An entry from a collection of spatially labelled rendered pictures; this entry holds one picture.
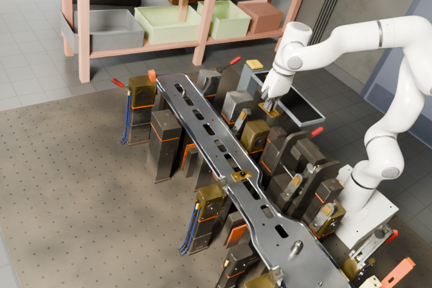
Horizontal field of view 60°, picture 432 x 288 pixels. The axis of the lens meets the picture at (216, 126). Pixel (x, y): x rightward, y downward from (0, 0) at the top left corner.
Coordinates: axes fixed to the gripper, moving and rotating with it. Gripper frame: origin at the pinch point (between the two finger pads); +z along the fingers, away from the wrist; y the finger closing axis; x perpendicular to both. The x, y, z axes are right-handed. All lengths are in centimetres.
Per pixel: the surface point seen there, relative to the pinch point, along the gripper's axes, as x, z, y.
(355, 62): -114, 100, -273
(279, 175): 13.0, 29.0, -5.8
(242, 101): -19.5, 14.7, -6.7
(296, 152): 16.5, 11.1, -3.0
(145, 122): -49, 42, 22
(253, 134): -3.5, 18.3, -1.2
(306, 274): 50, 25, 18
